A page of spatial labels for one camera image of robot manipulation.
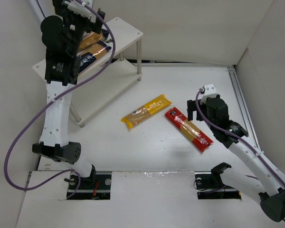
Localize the red spaghetti bag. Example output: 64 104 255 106
165 107 213 153

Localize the yellow spaghetti bag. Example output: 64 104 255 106
121 94 172 130

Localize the dark blue spaghetti bag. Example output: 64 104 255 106
77 41 112 74
79 29 109 51

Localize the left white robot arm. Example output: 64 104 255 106
32 0 103 180

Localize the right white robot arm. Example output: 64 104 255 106
187 95 285 222

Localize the white two-tier shelf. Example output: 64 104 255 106
32 17 144 128

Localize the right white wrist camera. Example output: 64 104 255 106
200 84 217 104

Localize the aluminium rail right side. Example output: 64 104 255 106
227 66 259 148

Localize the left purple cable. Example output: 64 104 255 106
3 0 116 199

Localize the purple cable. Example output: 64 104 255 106
195 88 285 228
3 0 116 199

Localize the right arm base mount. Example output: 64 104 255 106
193 162 241 200

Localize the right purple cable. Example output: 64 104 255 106
195 88 285 228

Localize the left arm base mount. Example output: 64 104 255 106
64 171 112 200

